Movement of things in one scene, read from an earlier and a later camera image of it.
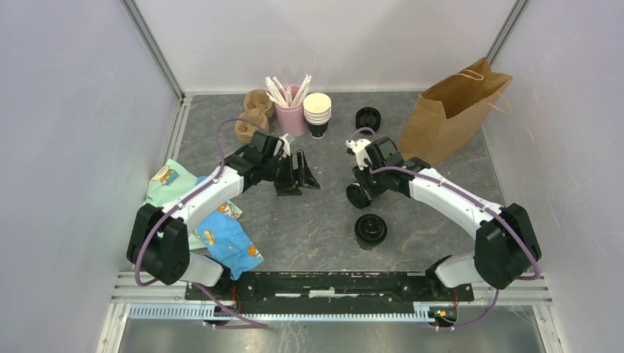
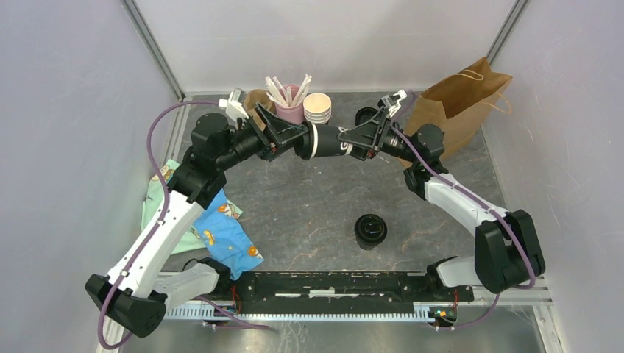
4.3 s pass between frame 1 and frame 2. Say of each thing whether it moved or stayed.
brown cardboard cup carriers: stayed
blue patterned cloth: stayed
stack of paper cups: stayed
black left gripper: moved
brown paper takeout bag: stayed
